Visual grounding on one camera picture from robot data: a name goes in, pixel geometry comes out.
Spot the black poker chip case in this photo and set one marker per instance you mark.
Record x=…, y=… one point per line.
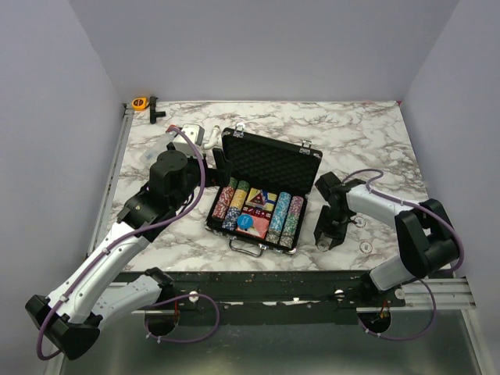
x=276, y=166

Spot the orange tape measure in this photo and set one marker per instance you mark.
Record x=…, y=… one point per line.
x=140, y=104

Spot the white red poker chip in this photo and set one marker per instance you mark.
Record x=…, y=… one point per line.
x=323, y=246
x=366, y=247
x=359, y=222

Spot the boxed card deck in case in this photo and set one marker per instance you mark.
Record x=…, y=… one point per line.
x=261, y=199

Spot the red dice row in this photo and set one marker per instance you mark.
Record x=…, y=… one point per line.
x=260, y=213

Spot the white pipe fitting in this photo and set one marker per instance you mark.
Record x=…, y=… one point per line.
x=213, y=139

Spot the blue small blind button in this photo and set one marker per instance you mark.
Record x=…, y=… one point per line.
x=245, y=222

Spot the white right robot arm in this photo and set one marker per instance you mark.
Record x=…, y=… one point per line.
x=427, y=241

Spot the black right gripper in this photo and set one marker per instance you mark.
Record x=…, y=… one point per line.
x=337, y=234

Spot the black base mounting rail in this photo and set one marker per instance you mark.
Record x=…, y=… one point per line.
x=243, y=298

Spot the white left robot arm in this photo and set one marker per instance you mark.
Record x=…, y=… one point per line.
x=71, y=318

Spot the clear plastic organizer box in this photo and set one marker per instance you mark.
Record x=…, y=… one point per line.
x=151, y=154

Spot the red playing card deck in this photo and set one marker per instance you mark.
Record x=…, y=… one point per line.
x=259, y=229

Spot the black T-shaped tool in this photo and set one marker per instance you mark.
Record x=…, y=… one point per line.
x=154, y=113

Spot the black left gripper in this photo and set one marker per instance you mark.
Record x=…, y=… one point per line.
x=220, y=175

